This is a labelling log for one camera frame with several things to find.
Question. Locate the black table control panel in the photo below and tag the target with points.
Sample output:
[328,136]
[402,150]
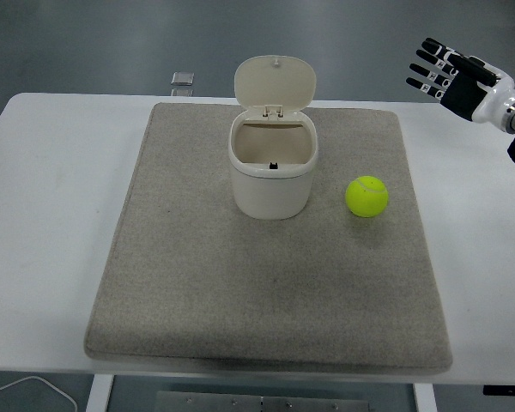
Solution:
[506,390]

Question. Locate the grey metal plate with screws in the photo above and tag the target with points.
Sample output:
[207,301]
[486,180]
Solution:
[262,403]

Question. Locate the cream plastic bin with lid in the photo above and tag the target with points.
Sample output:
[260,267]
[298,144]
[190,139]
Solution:
[270,193]

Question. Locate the silver floor plate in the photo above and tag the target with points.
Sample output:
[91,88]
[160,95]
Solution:
[181,92]
[183,78]

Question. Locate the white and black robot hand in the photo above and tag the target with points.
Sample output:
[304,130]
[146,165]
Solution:
[463,92]

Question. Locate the yellow-green tennis ball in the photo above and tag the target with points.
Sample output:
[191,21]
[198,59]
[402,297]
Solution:
[366,197]

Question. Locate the white table leg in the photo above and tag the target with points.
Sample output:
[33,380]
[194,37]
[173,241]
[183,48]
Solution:
[99,395]
[425,399]

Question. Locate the beige fabric mat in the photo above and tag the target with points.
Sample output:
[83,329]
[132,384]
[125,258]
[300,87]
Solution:
[257,283]

